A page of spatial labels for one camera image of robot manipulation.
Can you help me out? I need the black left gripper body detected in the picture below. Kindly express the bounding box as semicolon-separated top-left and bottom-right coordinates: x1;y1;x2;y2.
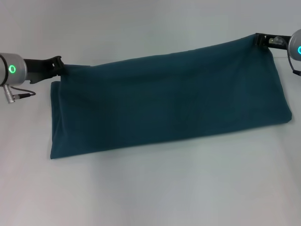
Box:
23;56;59;85

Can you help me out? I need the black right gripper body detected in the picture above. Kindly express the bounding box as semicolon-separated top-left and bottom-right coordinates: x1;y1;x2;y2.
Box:
260;33;293;50

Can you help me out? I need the teal blue t-shirt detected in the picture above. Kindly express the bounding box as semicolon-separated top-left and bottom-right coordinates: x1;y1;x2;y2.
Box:
49;32;293;160

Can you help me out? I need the silver right cable plug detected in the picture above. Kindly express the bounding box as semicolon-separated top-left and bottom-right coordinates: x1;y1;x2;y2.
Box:
269;36;285;46

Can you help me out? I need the silver cable plug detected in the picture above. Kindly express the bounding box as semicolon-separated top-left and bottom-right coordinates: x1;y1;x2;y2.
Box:
269;36;285;46
2;84;13;104

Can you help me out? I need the dark right gripper cable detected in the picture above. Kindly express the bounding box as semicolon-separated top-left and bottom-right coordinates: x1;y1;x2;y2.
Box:
282;40;301;76

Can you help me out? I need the dark gripper cable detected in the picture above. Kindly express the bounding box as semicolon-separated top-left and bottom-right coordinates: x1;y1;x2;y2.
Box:
10;86;37;98
282;40;301;76

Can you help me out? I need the dark left gripper cable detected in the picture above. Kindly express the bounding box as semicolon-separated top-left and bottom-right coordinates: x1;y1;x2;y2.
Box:
10;86;37;98

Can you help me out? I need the silver left cable plug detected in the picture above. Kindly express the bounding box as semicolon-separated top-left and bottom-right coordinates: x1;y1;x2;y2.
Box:
2;84;13;104

